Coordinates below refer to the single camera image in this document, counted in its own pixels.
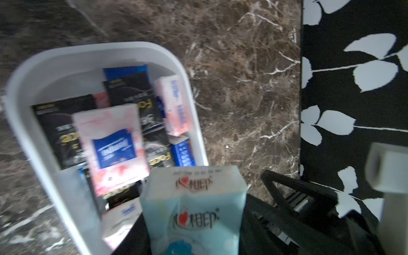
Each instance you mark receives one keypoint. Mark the black tissue pack front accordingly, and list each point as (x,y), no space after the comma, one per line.
(158,149)

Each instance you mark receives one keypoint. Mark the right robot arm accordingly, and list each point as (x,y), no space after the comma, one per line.
(386,170)

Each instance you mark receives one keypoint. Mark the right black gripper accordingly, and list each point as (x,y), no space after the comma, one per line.
(306,222)

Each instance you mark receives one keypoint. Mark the pink floral Tempo tissue pack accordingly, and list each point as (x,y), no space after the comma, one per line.
(101,99)

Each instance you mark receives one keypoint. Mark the teal bear tissue pack back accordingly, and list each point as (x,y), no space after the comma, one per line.
(194,210)

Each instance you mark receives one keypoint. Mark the blue patterned tissue pack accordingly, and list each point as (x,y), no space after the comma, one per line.
(182,152)

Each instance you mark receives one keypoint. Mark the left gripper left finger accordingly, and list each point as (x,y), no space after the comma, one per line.
(137,241)

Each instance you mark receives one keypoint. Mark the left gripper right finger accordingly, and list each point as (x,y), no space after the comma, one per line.
(254,239)

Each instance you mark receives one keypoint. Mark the black Face tissue pack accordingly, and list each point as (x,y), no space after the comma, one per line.
(136,89)

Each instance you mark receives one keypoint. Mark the white plastic storage box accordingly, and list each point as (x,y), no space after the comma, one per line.
(70,72)

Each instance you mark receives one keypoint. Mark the dark blue Tempo tissue pack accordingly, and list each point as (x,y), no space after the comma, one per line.
(115,73)

